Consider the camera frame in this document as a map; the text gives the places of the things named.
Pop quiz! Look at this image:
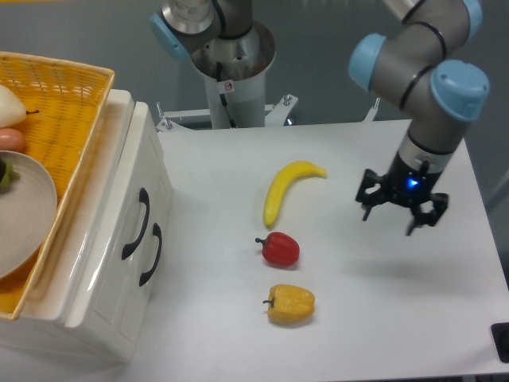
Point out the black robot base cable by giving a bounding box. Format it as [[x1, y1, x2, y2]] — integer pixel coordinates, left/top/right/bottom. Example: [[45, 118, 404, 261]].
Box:
[[216, 62, 239, 129]]

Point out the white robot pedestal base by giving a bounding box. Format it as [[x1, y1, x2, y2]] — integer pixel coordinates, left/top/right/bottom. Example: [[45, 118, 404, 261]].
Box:
[[161, 21, 298, 129]]

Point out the black corner object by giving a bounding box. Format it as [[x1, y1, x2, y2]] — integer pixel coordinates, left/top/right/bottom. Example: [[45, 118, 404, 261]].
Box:
[[491, 322, 509, 364]]

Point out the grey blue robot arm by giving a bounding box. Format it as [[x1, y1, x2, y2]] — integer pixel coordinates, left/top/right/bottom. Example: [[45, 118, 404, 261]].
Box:
[[150, 1, 490, 229]]

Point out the white top drawer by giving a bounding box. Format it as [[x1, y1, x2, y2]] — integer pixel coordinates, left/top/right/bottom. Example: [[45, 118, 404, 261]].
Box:
[[65, 102, 173, 357]]

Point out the dark purple eggplant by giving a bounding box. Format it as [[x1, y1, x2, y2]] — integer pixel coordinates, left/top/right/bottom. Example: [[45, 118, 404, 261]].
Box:
[[0, 158, 21, 193]]

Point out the red bell pepper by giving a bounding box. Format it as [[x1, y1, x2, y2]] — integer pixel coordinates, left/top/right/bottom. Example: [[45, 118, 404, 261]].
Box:
[[254, 232, 301, 267]]

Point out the black lower drawer handle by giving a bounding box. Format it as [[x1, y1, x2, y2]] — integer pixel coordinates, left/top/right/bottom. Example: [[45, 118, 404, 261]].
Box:
[[138, 223, 163, 287]]

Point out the white drawer cabinet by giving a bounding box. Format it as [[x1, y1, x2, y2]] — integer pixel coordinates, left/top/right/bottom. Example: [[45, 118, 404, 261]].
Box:
[[0, 89, 168, 365]]

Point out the white pear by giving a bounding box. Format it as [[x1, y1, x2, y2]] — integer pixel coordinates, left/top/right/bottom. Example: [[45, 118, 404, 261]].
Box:
[[0, 85, 40, 128]]

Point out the yellow bell pepper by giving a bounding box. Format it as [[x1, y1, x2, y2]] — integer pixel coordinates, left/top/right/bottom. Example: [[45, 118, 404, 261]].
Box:
[[262, 284, 315, 325]]

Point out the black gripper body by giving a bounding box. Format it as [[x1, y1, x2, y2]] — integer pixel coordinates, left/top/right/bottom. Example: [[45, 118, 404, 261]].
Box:
[[375, 153, 448, 214]]

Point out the grey round plate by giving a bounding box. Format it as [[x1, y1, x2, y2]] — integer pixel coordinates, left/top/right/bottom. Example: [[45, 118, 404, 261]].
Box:
[[1, 151, 57, 277]]

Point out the orange pink egg fruit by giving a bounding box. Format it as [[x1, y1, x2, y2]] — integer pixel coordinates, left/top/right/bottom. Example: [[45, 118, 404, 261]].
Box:
[[0, 128, 26, 153]]

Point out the yellow woven basket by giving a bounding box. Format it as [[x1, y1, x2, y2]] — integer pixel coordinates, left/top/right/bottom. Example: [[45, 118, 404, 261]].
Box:
[[1, 52, 115, 321]]

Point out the yellow banana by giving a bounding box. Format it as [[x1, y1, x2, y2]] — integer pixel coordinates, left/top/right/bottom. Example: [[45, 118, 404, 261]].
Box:
[[262, 161, 327, 229]]

